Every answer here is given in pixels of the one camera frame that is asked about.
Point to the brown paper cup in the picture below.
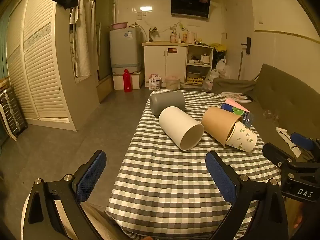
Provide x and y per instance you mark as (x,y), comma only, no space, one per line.
(217,123)

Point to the broom stick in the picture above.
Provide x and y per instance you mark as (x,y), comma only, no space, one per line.
(240,65)

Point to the pink basin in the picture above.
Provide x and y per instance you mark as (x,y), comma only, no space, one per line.
(119,26)

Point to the washing machine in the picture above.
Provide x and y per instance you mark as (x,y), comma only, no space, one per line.
(125,50)

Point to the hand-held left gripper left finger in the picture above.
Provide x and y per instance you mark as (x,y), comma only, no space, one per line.
(92,177)

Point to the white washer base box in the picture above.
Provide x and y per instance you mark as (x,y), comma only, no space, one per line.
(120,81)

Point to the white cloth with black print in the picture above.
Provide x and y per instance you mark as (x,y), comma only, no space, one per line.
(287,138)

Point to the grey cup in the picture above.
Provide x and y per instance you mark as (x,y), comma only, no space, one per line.
(166,102)

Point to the wall lamp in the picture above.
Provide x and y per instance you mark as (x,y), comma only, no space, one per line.
(145,9)

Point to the metal faucet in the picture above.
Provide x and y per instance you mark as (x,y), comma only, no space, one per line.
(150,33)

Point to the yellow cloth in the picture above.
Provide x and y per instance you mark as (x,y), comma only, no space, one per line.
(219,46)

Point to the clear plastic bag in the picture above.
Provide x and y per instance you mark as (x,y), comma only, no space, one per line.
(209,80)

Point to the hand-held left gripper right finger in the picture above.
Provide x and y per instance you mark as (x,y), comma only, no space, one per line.
(220,177)

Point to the white kitchen cabinet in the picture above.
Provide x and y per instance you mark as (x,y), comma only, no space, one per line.
(160,62)

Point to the clear glasses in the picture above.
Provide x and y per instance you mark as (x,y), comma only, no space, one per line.
(269,115)

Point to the grey sofa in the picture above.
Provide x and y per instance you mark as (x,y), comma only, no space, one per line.
(280,95)

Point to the black range hood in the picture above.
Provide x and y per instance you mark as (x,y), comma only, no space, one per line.
(190,3)

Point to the grey checkered tablecloth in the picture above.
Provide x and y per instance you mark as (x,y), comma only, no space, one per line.
(162,180)

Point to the magazine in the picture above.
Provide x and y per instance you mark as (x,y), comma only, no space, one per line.
(236,97)

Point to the pink paper sheet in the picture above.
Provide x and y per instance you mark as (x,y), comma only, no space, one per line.
(235,103)

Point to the louvred wardrobe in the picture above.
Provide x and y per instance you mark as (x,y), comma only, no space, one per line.
(37,67)

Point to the leaf print paper cup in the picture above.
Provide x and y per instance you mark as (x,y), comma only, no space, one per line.
(243,137)

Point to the trash bin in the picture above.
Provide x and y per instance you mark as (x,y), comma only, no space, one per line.
(172,83)

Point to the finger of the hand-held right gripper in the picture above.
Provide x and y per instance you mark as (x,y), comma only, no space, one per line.
(277,155)
(301,140)

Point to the pink kettle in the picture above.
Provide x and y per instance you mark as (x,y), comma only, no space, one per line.
(191,37)

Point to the printed carton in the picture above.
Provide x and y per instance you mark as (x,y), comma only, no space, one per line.
(155,82)

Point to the white plastic bag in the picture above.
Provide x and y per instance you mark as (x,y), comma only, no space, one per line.
(222,67)

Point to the white hanging towel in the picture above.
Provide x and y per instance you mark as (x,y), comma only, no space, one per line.
(83,42)

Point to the white door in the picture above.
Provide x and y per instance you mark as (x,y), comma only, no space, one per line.
(236,22)

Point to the white cup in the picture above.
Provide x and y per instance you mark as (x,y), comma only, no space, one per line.
(176,126)

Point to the dark suitcase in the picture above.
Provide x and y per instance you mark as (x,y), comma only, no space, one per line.
(11,112)

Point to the red bottle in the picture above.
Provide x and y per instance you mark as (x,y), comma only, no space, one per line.
(127,81)

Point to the egg tray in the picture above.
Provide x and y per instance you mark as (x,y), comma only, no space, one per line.
(195,81)

